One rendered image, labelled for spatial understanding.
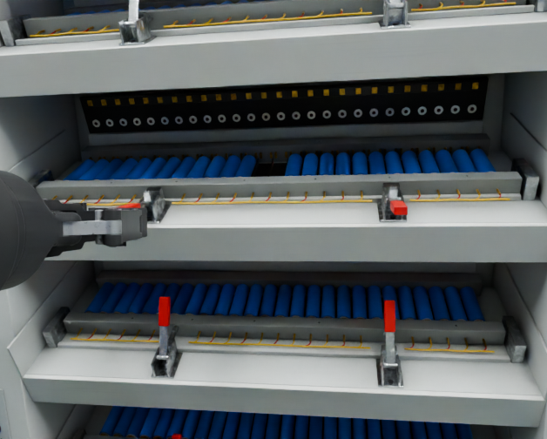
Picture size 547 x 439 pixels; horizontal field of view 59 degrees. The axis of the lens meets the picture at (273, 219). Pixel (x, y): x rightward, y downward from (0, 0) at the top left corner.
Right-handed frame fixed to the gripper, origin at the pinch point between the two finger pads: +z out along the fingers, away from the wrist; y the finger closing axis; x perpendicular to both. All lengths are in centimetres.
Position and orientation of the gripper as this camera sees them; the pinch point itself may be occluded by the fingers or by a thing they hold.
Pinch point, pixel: (119, 223)
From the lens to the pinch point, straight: 49.0
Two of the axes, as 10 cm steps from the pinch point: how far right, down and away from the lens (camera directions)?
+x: -0.1, -10.0, -0.2
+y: 9.9, -0.1, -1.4
